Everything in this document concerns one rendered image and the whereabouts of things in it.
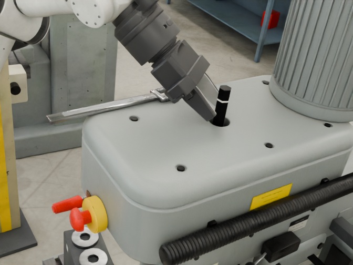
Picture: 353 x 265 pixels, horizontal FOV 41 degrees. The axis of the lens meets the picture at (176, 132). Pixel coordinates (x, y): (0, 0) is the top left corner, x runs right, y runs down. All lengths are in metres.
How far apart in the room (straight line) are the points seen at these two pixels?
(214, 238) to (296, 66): 0.35
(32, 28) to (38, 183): 2.70
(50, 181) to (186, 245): 2.96
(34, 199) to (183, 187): 2.84
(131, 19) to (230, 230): 0.36
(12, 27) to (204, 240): 0.53
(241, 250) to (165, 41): 0.40
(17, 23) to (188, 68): 0.35
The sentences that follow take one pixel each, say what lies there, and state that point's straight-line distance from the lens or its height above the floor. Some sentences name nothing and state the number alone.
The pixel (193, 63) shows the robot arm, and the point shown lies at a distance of 0.79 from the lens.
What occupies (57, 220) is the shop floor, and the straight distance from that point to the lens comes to 3.31.
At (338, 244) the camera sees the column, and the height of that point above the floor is 1.51.
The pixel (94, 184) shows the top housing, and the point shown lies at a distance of 0.79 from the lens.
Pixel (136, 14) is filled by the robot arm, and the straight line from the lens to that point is 0.75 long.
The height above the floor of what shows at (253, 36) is 0.23.
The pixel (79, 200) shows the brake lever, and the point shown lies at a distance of 0.90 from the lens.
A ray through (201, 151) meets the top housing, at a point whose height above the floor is 1.89.
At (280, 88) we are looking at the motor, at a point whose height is 1.92.
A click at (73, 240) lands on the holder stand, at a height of 1.11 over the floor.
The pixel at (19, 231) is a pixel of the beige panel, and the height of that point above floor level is 0.03.
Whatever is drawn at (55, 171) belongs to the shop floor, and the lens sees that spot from 3.71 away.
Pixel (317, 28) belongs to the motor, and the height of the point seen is 2.05.
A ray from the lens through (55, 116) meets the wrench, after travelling 0.78.
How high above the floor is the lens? 2.31
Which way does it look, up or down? 33 degrees down
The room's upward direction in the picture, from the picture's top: 9 degrees clockwise
